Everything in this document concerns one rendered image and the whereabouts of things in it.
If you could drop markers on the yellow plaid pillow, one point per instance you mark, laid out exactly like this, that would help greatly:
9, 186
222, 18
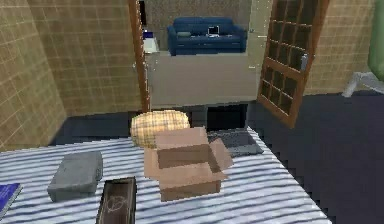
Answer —
150, 126

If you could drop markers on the grey laptop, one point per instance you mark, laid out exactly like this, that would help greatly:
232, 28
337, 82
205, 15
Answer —
233, 131

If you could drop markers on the grey cushion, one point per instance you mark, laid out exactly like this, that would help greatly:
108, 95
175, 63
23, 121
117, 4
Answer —
184, 34

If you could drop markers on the white laptop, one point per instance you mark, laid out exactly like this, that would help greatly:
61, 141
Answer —
213, 31

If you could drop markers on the blue sofa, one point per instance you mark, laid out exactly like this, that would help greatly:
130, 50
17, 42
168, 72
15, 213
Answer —
203, 41

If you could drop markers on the dark brown rectangular case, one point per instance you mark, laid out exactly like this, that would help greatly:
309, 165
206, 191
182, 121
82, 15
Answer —
117, 201

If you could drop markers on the brown panelled room door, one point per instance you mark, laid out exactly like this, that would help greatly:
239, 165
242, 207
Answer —
290, 56

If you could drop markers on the grey rectangular box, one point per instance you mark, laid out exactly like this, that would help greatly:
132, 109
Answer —
77, 175

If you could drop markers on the blue white striped bed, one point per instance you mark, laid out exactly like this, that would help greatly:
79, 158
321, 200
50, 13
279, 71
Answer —
273, 200

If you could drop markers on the blue book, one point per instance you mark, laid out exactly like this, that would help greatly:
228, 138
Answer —
7, 193

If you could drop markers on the brown cardboard box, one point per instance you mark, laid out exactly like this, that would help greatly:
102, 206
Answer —
186, 163

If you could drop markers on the white side table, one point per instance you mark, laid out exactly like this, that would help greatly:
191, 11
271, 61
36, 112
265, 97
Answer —
150, 45

